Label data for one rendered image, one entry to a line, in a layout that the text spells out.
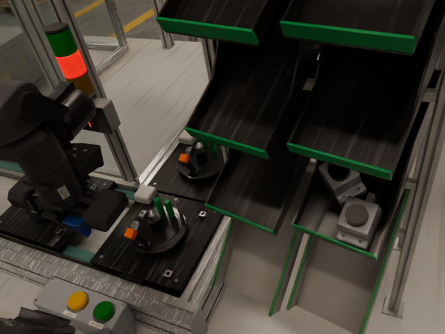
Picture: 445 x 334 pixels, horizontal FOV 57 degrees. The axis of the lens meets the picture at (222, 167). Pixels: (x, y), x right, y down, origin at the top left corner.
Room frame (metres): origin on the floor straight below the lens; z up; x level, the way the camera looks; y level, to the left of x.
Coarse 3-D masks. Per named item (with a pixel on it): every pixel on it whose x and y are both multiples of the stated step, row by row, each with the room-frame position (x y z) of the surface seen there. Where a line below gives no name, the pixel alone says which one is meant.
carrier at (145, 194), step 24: (144, 192) 0.77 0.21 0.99; (144, 216) 0.68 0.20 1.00; (168, 216) 0.67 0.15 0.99; (192, 216) 0.68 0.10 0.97; (216, 216) 0.66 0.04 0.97; (120, 240) 0.65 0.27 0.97; (168, 240) 0.60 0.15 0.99; (192, 240) 0.60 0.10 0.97; (96, 264) 0.59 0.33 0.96; (120, 264) 0.58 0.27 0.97; (144, 264) 0.56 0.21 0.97; (168, 264) 0.55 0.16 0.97; (192, 264) 0.54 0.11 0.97; (168, 288) 0.49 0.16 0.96
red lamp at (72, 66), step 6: (72, 54) 0.83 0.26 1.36; (78, 54) 0.84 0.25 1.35; (60, 60) 0.83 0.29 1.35; (66, 60) 0.82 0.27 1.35; (72, 60) 0.83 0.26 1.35; (78, 60) 0.83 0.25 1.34; (60, 66) 0.83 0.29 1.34; (66, 66) 0.82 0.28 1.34; (72, 66) 0.82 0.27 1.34; (78, 66) 0.83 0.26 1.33; (84, 66) 0.84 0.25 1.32; (66, 72) 0.82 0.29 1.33; (72, 72) 0.82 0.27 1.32; (78, 72) 0.83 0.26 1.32; (84, 72) 0.84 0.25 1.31
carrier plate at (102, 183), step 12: (96, 180) 0.88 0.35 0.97; (108, 180) 0.87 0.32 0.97; (96, 192) 0.83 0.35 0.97; (0, 216) 0.81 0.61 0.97; (12, 216) 0.80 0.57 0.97; (24, 216) 0.79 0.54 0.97; (0, 228) 0.77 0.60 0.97; (12, 228) 0.76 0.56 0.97; (24, 228) 0.75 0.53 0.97; (36, 228) 0.74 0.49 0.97; (48, 228) 0.73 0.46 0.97; (60, 228) 0.73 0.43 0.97; (24, 240) 0.72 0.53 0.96; (36, 240) 0.70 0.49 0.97; (48, 240) 0.69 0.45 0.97; (60, 240) 0.69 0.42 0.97; (60, 252) 0.66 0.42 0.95
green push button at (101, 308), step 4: (100, 304) 0.48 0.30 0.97; (104, 304) 0.48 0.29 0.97; (108, 304) 0.48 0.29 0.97; (96, 308) 0.48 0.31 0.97; (100, 308) 0.47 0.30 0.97; (104, 308) 0.47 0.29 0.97; (108, 308) 0.47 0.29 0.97; (112, 308) 0.47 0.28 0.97; (96, 312) 0.47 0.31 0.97; (100, 312) 0.47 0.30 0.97; (104, 312) 0.46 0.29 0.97; (108, 312) 0.46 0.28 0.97; (112, 312) 0.46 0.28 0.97; (96, 316) 0.46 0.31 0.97; (100, 316) 0.46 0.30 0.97; (104, 316) 0.45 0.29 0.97; (108, 316) 0.46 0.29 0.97; (100, 320) 0.45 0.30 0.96; (104, 320) 0.45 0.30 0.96
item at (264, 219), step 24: (312, 72) 0.61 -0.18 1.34; (288, 120) 0.58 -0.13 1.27; (240, 168) 0.53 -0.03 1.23; (264, 168) 0.51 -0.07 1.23; (288, 168) 0.49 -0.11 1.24; (216, 192) 0.50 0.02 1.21; (240, 192) 0.49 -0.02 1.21; (264, 192) 0.47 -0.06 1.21; (288, 192) 0.44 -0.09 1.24; (240, 216) 0.45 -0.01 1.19; (264, 216) 0.44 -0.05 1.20
